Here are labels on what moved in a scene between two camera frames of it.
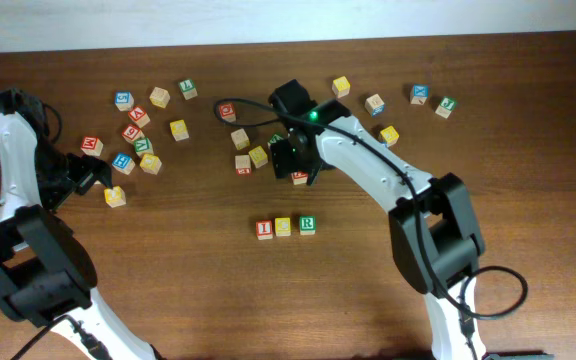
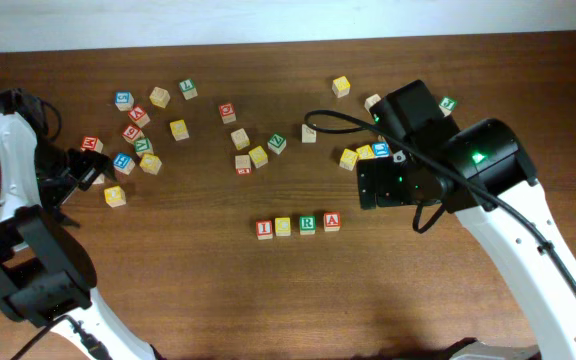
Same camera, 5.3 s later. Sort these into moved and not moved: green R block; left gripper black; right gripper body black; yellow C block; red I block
Moved: right gripper body black
Not moved: green R block; red I block; left gripper black; yellow C block
